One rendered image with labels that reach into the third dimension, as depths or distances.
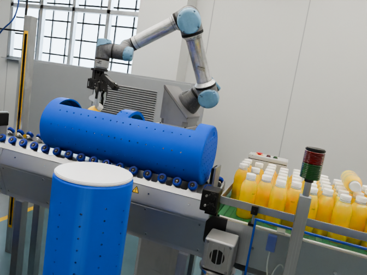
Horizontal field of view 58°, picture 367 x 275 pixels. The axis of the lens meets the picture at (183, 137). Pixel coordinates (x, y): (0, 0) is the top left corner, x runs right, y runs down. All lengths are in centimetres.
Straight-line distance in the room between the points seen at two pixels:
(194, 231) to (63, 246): 60
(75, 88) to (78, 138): 213
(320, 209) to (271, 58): 307
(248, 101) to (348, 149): 129
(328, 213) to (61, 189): 98
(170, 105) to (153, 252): 91
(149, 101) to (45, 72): 135
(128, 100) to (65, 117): 172
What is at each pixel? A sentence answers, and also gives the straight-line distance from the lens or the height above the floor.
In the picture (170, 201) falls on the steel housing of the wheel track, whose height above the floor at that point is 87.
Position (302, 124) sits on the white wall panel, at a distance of 423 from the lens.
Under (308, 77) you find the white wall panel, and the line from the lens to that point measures 424.
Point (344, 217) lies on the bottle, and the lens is 139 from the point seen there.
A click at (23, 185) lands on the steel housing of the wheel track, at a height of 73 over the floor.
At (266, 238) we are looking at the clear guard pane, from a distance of 132.
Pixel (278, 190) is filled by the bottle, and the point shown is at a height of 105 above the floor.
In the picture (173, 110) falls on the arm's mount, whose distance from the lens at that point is 194.
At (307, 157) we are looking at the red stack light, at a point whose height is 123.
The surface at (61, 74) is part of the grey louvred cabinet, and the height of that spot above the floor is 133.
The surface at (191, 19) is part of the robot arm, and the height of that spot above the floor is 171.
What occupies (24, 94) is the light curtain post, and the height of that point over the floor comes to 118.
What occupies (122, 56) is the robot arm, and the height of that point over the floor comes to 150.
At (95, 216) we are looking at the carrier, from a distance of 116.
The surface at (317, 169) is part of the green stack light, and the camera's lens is 113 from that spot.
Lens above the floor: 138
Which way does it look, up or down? 8 degrees down
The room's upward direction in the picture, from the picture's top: 9 degrees clockwise
